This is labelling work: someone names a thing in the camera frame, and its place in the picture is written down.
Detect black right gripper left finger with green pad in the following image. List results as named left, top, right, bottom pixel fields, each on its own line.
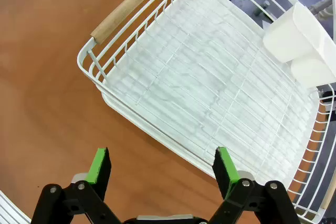
left=30, top=147, right=124, bottom=224

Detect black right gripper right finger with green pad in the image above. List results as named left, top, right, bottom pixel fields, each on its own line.
left=207, top=146, right=301, bottom=224

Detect white plastic drip tray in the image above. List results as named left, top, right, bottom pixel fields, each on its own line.
left=101, top=0, right=320, bottom=188

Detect white plastic cutlery holder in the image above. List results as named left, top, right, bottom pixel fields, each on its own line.
left=262, top=2, right=336, bottom=89

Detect white wire dish rack wooden handles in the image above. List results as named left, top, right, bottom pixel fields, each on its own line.
left=77, top=0, right=336, bottom=224

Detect white slatted object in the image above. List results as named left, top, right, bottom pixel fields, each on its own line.
left=0, top=189, right=32, bottom=224

